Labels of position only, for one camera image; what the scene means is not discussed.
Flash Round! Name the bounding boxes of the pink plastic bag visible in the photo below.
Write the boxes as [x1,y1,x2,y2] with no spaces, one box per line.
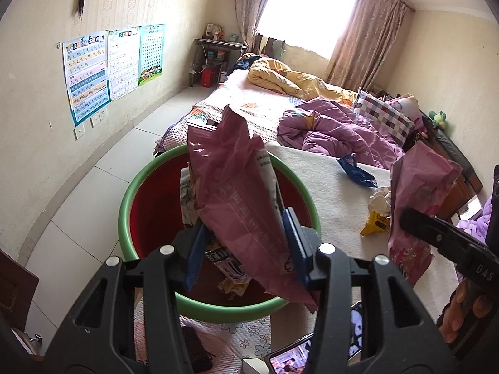
[388,142,462,285]
[188,107,317,309]

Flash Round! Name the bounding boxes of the dark side table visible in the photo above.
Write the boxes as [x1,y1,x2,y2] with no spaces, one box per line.
[188,38,247,87]

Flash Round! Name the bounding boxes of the purple quilt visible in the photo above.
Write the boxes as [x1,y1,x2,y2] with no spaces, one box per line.
[278,97,404,170]

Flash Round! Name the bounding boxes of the yellow snack wrapper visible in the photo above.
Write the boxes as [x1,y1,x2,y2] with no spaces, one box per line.
[360,211,390,237]

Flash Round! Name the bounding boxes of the green red trash bin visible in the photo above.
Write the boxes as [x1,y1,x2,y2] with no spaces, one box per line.
[118,144,322,323]

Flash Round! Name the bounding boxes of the green plush toy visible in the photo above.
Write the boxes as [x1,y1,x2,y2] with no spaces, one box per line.
[428,111,447,130]

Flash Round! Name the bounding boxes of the white wall sockets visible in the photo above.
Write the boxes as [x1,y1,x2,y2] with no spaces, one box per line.
[74,107,107,140]

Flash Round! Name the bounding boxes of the pink patterned bed sheet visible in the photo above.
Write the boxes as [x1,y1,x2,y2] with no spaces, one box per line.
[153,69,303,156]

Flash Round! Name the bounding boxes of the blue learning poster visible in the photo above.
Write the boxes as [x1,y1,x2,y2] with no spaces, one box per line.
[62,31,111,126]

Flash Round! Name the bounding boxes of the white learning poster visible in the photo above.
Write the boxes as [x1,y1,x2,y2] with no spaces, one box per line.
[107,27,140,101]

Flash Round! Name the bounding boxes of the red box under table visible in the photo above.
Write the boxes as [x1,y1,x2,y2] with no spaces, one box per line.
[200,63,221,88]

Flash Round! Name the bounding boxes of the smartphone with video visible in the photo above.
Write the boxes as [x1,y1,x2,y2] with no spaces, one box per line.
[265,300,364,374]

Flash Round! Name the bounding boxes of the right pink curtain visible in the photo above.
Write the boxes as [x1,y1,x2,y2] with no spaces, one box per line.
[327,0,410,90]

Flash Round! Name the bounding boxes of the right hand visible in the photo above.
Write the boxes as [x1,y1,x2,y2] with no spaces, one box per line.
[439,279,493,343]

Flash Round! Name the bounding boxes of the pink pillow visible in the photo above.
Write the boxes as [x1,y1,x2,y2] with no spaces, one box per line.
[387,94,426,132]

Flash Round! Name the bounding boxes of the blue snack wrapper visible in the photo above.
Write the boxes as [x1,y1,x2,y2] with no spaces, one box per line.
[337,154,378,188]

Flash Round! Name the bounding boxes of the checkered pillow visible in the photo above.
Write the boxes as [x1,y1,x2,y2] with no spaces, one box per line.
[353,89,414,146]

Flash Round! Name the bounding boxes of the yellow quilt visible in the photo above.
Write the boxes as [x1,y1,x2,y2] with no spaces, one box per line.
[247,57,357,106]

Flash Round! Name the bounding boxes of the green number poster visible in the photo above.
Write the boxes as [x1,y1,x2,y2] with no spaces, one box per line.
[139,24,165,85]

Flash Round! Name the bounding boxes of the white crumpled tissue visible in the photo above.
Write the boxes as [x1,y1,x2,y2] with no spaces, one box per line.
[368,187,392,217]

